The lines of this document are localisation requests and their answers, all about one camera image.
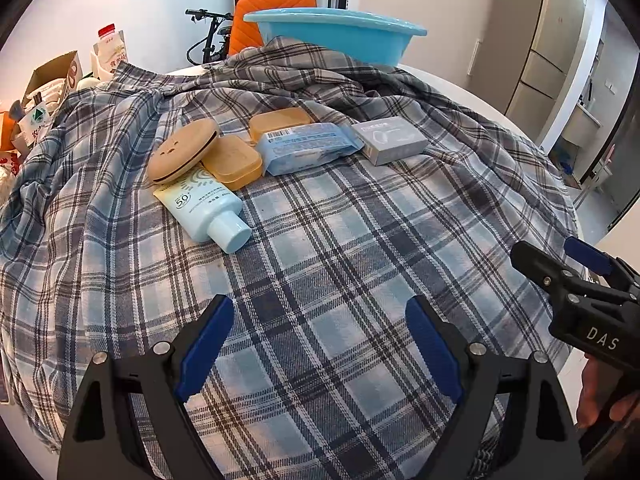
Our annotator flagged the person's right hand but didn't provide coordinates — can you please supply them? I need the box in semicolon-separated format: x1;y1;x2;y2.
575;355;640;432

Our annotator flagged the white and green carton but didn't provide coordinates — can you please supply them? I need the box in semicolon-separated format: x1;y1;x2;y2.
17;102;53;141

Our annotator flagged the beige refrigerator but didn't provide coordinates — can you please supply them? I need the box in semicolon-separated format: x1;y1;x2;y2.
505;0;588;146

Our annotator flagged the grey cardboard box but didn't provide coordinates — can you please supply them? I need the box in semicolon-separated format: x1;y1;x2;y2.
350;116;429;167

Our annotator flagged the red-capped milk bottle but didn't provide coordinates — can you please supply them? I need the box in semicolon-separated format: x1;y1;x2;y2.
90;24;128;81

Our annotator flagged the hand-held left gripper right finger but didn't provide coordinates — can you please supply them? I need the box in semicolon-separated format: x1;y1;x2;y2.
405;295;586;480

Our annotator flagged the blue plaid cloth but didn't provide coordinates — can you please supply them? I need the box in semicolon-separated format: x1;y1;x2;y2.
0;37;581;480

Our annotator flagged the orange chair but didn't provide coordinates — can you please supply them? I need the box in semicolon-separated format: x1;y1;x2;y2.
227;0;318;57

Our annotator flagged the blue wet wipes pack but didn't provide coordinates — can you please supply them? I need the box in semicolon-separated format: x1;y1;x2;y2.
255;122;366;177

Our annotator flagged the oval wooden case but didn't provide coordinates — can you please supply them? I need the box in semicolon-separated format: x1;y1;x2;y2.
147;119;221;184

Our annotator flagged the light blue plastic basin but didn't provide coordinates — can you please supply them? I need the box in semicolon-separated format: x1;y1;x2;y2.
243;8;428;67

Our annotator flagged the open cardboard box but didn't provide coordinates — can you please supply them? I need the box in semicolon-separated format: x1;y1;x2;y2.
20;50;83;111

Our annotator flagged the light blue sunscreen tube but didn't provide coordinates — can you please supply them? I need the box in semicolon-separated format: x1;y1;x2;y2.
152;170;252;254

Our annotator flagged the black bicycle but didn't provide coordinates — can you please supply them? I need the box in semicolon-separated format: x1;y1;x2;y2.
185;8;236;66

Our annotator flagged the orange packet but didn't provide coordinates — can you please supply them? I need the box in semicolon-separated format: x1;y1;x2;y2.
0;112;21;153

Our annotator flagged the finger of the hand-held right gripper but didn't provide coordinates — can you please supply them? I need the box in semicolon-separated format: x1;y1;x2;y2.
563;236;640;282
510;241;587;306

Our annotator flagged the tan plastic soap box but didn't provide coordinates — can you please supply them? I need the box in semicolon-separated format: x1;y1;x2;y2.
248;107;313;143
202;135;263;191

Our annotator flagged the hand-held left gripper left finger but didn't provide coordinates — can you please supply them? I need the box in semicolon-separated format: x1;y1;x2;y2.
56;294;236;480

